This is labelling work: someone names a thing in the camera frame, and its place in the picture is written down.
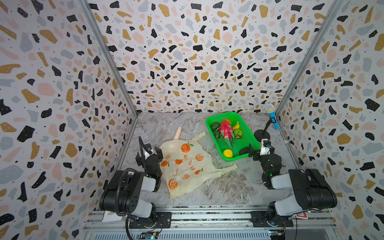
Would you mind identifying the green custard apple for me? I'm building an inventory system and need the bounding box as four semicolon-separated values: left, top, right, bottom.
234;129;244;140

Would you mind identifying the yellow lemon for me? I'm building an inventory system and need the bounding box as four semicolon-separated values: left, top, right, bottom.
223;149;233;159

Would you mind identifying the yellow banana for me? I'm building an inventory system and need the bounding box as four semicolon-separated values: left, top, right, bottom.
233;122;240;130

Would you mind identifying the pink dragon fruit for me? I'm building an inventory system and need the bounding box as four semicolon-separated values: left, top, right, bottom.
219;122;235;149

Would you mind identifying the cream plastic bag orange print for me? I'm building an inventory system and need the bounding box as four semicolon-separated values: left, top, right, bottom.
160;132;238;200

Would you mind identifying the dark green avocado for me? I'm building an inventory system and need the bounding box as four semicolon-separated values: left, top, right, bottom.
210;122;221;131
213;131;221;139

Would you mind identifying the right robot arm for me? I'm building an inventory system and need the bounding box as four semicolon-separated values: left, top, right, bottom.
240;141;337;226

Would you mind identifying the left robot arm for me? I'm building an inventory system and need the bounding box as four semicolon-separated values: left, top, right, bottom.
99;144;163;224

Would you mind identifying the black microphone stand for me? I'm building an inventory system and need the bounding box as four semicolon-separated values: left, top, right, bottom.
254;120;272;142

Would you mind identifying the green plastic basket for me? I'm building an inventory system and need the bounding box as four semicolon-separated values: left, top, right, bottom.
206;112;261;162

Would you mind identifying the blue toy microphone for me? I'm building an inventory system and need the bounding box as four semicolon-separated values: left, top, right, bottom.
266;104;279;130

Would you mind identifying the wooden rolling pin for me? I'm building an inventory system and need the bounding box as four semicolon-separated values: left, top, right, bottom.
174;127;182;140

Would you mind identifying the red card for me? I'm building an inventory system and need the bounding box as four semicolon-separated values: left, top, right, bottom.
296;212;308;220

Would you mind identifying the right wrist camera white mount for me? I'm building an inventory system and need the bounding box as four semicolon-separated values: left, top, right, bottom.
260;139;271;156

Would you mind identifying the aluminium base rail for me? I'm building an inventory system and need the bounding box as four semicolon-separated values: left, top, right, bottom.
84;205;342;240

